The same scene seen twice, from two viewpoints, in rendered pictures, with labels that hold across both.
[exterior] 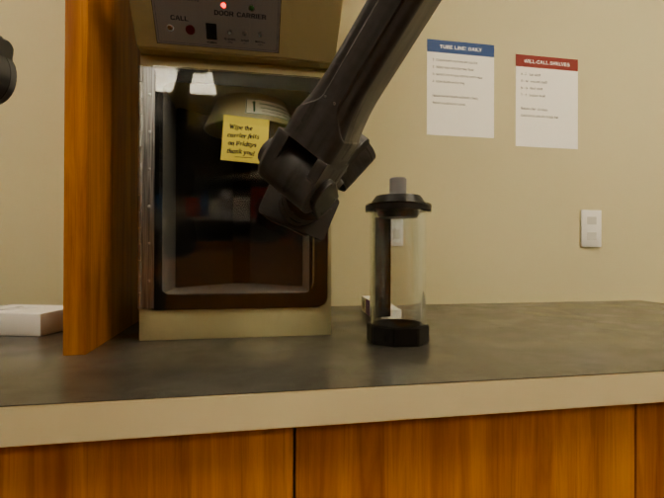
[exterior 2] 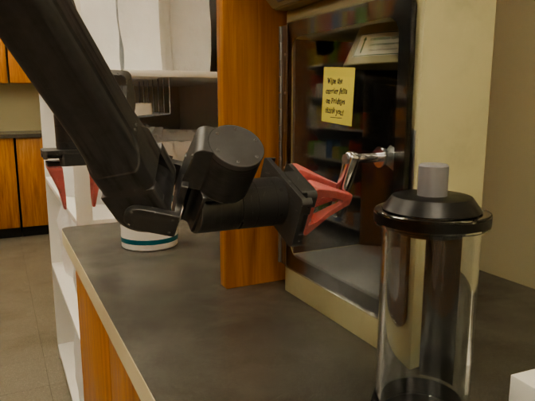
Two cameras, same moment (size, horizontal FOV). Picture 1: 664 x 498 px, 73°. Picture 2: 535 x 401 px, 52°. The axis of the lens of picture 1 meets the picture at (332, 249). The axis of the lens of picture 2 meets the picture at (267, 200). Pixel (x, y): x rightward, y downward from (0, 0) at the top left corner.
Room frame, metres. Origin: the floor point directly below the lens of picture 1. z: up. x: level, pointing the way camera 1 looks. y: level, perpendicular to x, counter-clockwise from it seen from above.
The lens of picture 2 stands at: (0.45, -0.55, 1.27)
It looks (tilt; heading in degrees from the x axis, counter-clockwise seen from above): 10 degrees down; 74
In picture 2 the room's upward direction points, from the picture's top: straight up
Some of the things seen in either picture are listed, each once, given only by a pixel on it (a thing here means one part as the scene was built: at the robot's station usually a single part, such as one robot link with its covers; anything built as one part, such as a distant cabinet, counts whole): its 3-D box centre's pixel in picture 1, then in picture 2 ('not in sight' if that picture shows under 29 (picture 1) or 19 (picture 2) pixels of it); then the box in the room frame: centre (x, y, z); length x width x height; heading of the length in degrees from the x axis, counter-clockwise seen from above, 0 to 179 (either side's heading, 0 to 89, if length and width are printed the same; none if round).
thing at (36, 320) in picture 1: (24, 318); not in sight; (0.83, 0.57, 0.96); 0.16 x 0.12 x 0.04; 85
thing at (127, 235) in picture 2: not in sight; (148, 212); (0.52, 0.70, 1.01); 0.13 x 0.13 x 0.15
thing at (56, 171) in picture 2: not in sight; (72, 180); (0.38, 0.39, 1.14); 0.07 x 0.07 x 0.09; 10
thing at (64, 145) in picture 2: not in sight; (73, 137); (0.39, 0.39, 1.21); 0.10 x 0.07 x 0.07; 10
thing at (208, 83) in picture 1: (239, 190); (334, 157); (0.75, 0.16, 1.19); 0.30 x 0.01 x 0.40; 100
